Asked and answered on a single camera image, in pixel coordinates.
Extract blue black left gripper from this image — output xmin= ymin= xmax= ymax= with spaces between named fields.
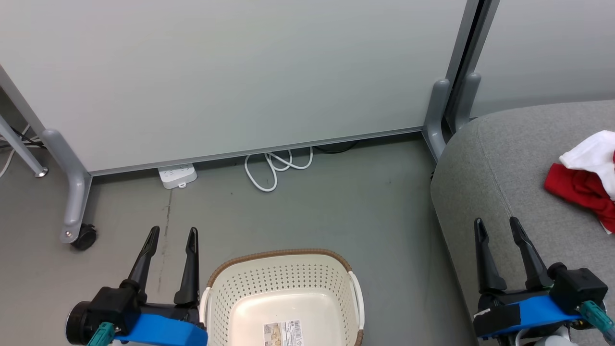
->
xmin=115 ymin=226 xmax=208 ymax=346

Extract grey fabric sofa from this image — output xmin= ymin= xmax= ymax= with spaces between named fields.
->
xmin=430 ymin=99 xmax=615 ymax=346

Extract white power strip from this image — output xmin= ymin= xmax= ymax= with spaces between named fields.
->
xmin=158 ymin=163 xmax=198 ymax=190

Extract black caster wheel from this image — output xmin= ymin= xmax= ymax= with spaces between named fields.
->
xmin=71 ymin=223 xmax=98 ymax=251

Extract grey metal table leg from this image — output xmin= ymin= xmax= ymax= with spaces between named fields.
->
xmin=0 ymin=114 xmax=49 ymax=178

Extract teal right camera connector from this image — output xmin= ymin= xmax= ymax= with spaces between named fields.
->
xmin=578 ymin=300 xmax=615 ymax=343

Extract wide white partition panel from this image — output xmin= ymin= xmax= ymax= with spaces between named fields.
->
xmin=0 ymin=0 xmax=469 ymax=176

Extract thin black cables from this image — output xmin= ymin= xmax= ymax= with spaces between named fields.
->
xmin=7 ymin=124 xmax=46 ymax=150

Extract thin white cable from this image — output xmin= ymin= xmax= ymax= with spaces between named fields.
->
xmin=0 ymin=124 xmax=30 ymax=179

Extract teal left camera connector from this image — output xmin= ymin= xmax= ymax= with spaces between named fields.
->
xmin=88 ymin=322 xmax=116 ymax=346

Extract red and white garment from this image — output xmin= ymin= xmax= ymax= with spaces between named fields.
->
xmin=544 ymin=130 xmax=615 ymax=235

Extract cream perforated laundry basket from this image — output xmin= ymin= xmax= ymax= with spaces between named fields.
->
xmin=199 ymin=248 xmax=366 ymax=346

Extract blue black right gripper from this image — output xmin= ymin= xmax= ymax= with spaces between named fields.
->
xmin=473 ymin=216 xmax=584 ymax=339

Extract grey partition foot with caster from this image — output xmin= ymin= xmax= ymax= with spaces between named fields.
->
xmin=41 ymin=129 xmax=93 ymax=244

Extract teal camera connector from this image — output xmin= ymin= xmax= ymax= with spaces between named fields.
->
xmin=88 ymin=322 xmax=116 ymax=346
xmin=578 ymin=300 xmax=615 ymax=343

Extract dark grey partition post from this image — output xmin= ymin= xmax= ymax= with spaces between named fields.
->
xmin=473 ymin=0 xmax=500 ymax=80

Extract coiled white power cable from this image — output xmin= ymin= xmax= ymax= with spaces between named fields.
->
xmin=244 ymin=147 xmax=314 ymax=193

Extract printed paper label sticker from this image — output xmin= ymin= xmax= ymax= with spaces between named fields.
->
xmin=262 ymin=320 xmax=304 ymax=346

